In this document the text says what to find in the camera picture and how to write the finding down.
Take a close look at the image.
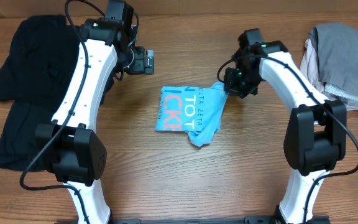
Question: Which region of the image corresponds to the light blue printed t-shirt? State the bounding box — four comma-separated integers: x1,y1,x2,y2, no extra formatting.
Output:
155,82,228,147

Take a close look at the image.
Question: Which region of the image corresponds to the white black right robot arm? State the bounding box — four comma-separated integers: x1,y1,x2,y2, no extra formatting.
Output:
221,40,347,223

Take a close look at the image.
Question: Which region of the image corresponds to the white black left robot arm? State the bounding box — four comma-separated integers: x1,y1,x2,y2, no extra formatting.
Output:
35,18,154,223

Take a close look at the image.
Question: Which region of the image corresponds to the grey folded garment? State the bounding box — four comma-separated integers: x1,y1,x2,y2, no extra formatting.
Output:
309,22,358,95

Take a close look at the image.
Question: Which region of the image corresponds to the black t-shirt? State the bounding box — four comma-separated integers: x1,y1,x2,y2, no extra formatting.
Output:
0,14,115,172

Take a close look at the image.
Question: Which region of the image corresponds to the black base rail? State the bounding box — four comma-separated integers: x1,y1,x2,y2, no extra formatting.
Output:
54,214,331,224

